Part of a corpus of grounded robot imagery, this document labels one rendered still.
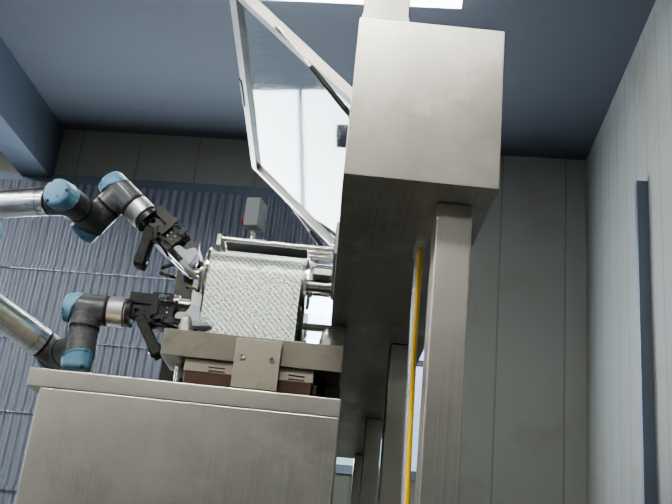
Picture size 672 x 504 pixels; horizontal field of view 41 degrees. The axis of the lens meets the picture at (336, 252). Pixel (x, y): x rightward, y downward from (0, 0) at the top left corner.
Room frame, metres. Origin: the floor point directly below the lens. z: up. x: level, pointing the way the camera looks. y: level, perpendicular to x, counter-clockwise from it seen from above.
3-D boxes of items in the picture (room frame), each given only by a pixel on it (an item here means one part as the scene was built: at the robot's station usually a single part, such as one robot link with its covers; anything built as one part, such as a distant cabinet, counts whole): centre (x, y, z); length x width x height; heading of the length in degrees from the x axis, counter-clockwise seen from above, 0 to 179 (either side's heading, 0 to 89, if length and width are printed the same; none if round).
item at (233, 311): (2.14, 0.20, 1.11); 0.23 x 0.01 x 0.18; 89
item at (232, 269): (2.33, 0.19, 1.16); 0.39 x 0.23 x 0.51; 179
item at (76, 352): (2.15, 0.60, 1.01); 0.11 x 0.08 x 0.11; 38
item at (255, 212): (2.75, 0.29, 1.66); 0.07 x 0.07 x 0.10; 74
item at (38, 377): (3.14, 0.28, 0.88); 2.52 x 0.66 x 0.04; 179
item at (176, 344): (2.02, 0.16, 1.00); 0.40 x 0.16 x 0.06; 89
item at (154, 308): (2.14, 0.43, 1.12); 0.12 x 0.08 x 0.09; 90
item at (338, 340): (3.27, -0.04, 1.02); 2.24 x 0.04 x 0.24; 179
